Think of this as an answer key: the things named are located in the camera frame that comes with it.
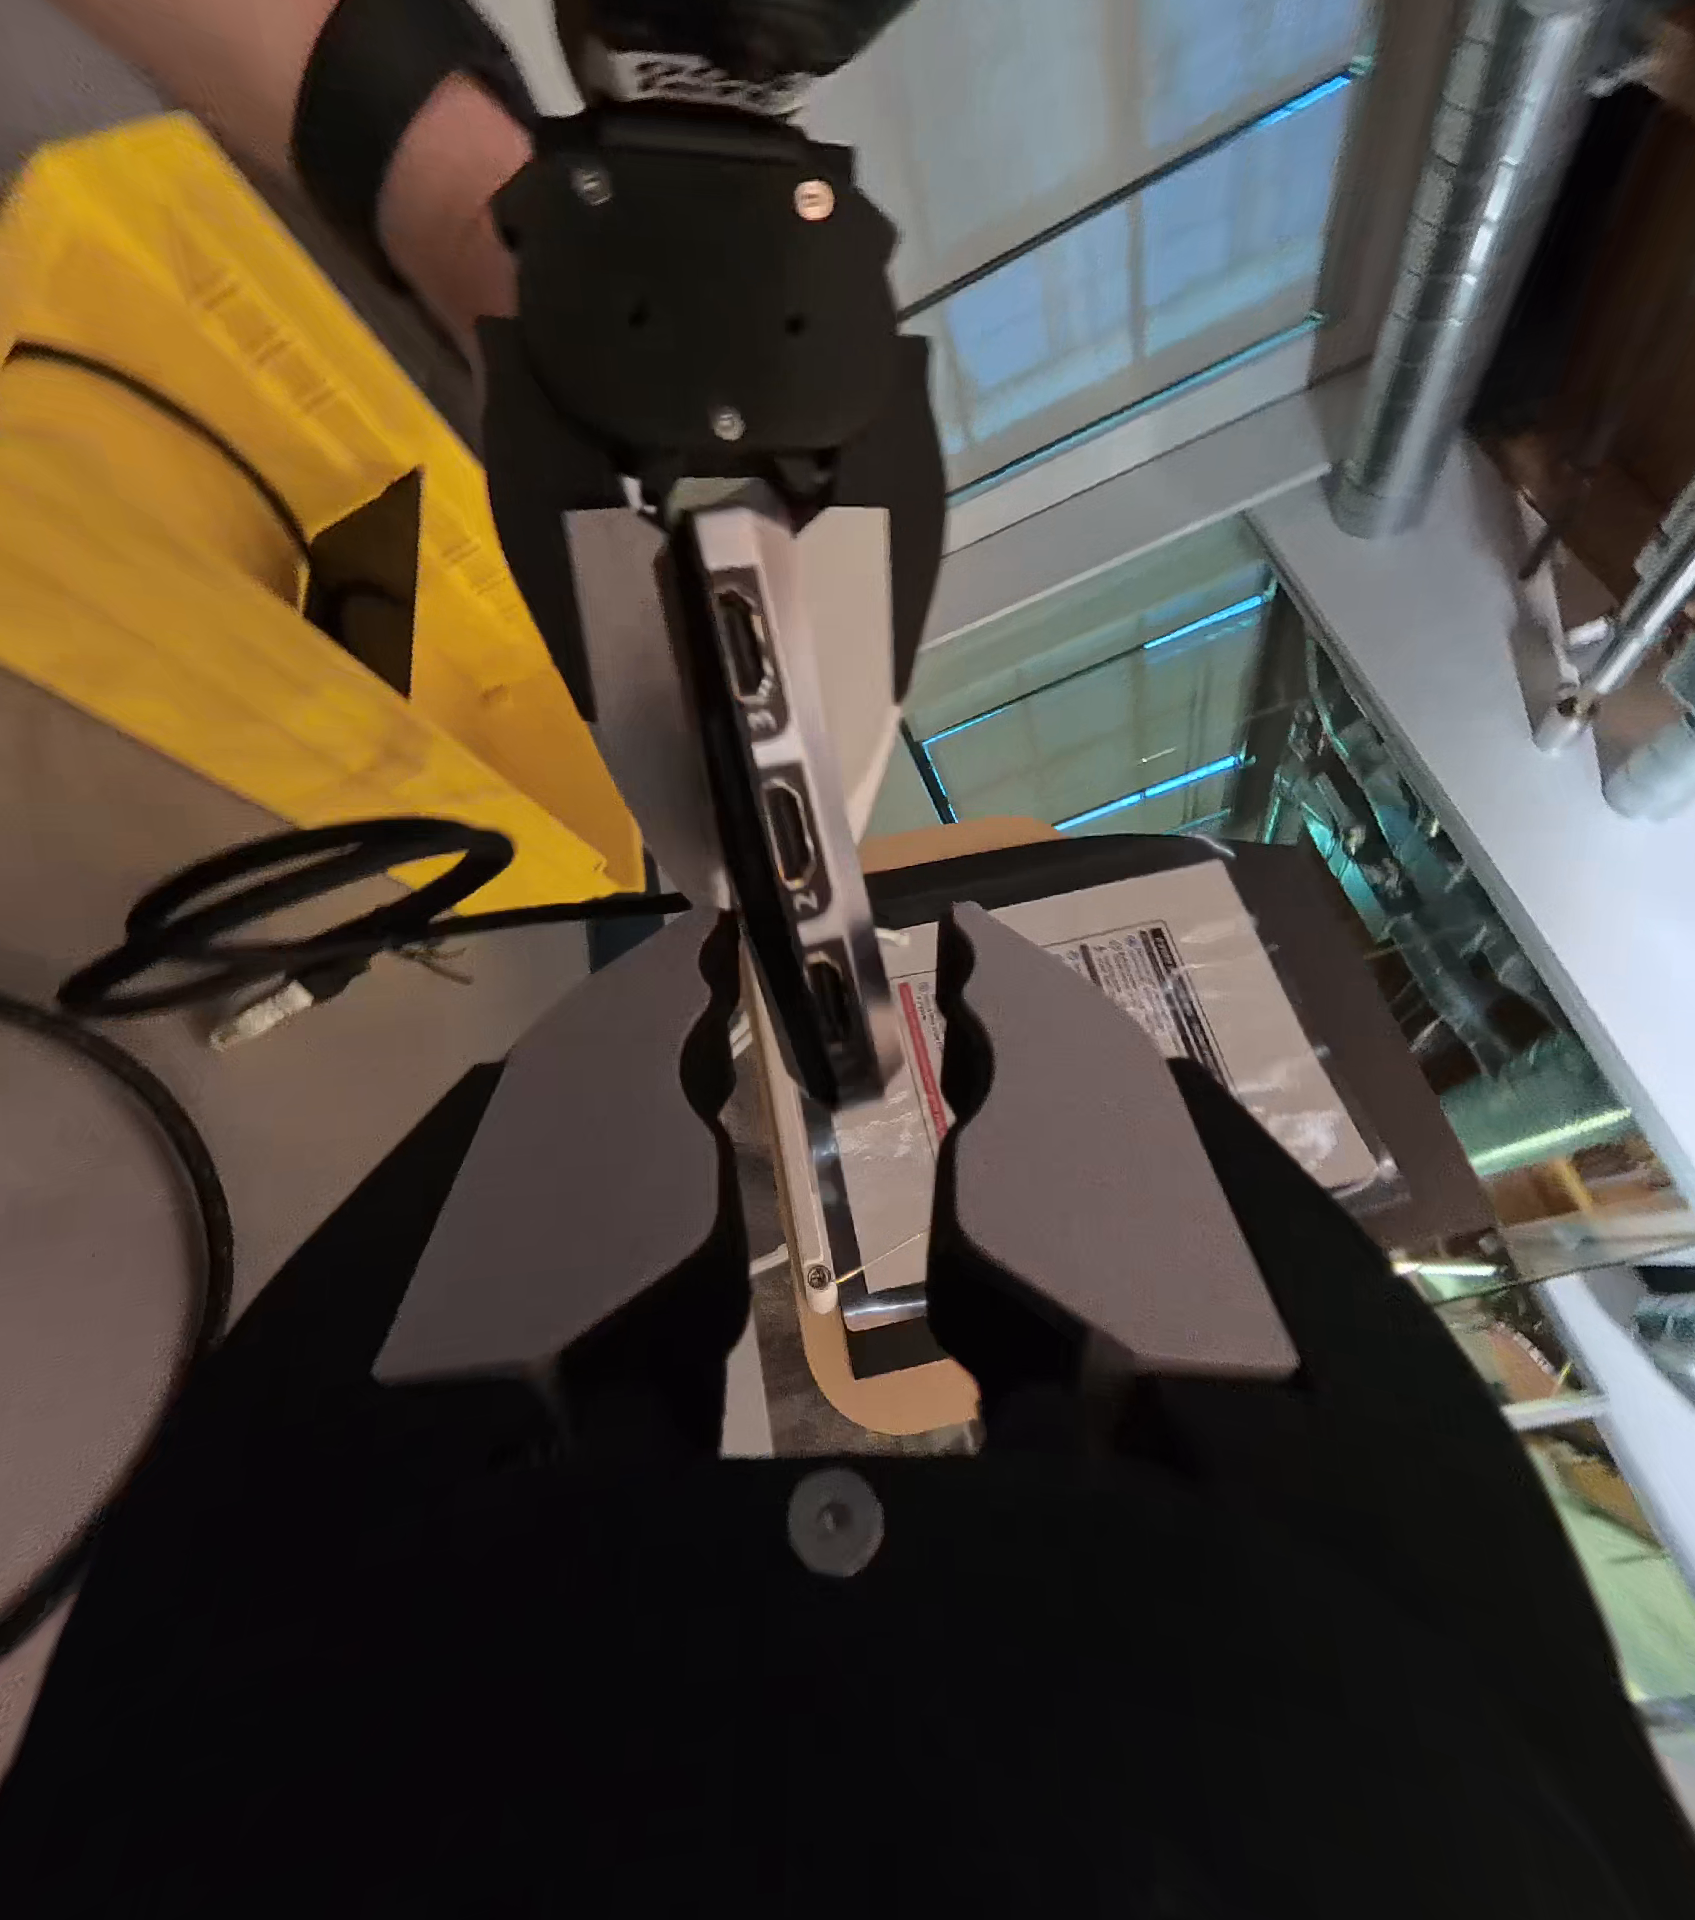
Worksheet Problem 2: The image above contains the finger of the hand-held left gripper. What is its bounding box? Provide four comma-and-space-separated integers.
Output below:
561, 505, 736, 910
794, 505, 912, 819

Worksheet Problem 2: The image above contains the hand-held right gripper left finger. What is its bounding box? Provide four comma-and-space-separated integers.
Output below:
371, 905, 754, 1459

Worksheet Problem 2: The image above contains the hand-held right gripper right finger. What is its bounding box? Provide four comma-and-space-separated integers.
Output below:
926, 903, 1304, 1451

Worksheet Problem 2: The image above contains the black hdmi hub box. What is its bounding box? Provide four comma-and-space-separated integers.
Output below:
668, 502, 912, 1116

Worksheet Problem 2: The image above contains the thin black hub cable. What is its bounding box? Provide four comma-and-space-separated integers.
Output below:
61, 816, 700, 1051

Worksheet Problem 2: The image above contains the thick black hdmi cable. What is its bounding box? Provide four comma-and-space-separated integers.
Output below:
0, 974, 239, 1728

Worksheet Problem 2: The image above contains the yellow plastic bin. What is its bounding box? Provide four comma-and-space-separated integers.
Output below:
0, 112, 649, 905

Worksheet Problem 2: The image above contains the person's left hand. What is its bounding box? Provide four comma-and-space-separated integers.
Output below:
375, 66, 557, 396

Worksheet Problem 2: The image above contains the white instruction sheet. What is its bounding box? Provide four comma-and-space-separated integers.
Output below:
848, 861, 1392, 1206

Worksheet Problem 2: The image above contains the large window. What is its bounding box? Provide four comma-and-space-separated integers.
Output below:
802, 0, 1384, 499

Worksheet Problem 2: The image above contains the thin metal pipe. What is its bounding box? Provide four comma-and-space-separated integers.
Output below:
1526, 491, 1695, 755

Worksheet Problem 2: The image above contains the black cable with plug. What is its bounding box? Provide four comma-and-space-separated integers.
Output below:
0, 342, 325, 602

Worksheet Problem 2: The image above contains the silver spiral duct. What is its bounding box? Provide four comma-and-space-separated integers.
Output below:
1324, 0, 1618, 542

